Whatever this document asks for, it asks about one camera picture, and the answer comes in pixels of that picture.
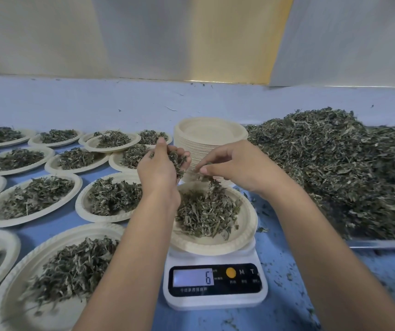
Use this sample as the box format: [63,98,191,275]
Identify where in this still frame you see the person's left hand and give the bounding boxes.
[137,137,192,203]

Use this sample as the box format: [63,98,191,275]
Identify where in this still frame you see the person's right hand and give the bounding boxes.
[195,139,288,197]

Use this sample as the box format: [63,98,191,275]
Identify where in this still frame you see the pinch of dried green leaves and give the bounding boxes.
[192,164,216,182]

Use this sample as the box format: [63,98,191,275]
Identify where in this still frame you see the handful of dried green leaves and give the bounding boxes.
[149,150,188,180]

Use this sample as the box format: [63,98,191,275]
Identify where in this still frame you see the person's left forearm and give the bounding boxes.
[71,190,183,331]

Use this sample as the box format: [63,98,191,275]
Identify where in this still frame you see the person's right forearm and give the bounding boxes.
[259,176,395,331]

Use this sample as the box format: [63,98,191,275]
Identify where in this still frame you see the stack of empty paper plates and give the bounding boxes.
[174,117,249,187]

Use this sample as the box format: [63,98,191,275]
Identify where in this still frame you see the dried leaf portion being weighed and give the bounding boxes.
[175,179,243,238]

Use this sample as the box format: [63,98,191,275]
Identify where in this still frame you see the scattered leaf crumbs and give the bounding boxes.
[218,188,322,331]

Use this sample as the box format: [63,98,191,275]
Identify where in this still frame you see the beige paper weighing plate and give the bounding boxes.
[170,181,259,256]

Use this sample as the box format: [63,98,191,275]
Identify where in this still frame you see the large pile of dried leaves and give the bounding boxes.
[246,107,395,240]

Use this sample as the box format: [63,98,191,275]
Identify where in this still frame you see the small heaps of dried leaves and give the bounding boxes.
[0,127,170,317]

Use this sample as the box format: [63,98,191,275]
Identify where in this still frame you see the white digital kitchen scale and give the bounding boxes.
[163,234,268,311]

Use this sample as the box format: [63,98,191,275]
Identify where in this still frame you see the metal tray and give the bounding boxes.
[347,239,395,251]

